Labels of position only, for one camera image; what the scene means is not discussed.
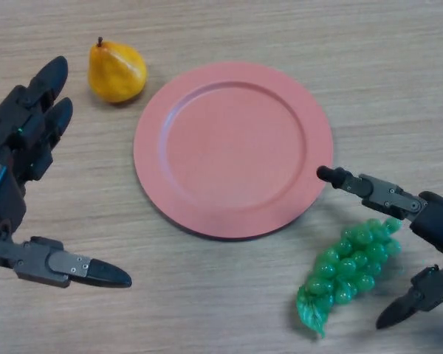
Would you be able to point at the yellow pear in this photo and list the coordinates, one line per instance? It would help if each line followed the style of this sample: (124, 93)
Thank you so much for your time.
(114, 73)

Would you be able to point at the green grapes bunch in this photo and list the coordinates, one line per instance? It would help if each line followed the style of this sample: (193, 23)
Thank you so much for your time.
(347, 265)

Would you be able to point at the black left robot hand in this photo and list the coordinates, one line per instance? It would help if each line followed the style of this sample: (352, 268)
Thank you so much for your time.
(3, 195)

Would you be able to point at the pink round plate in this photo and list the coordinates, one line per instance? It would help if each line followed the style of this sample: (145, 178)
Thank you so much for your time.
(234, 151)

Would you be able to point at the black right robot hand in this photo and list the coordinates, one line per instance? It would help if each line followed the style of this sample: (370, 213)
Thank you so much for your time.
(435, 221)

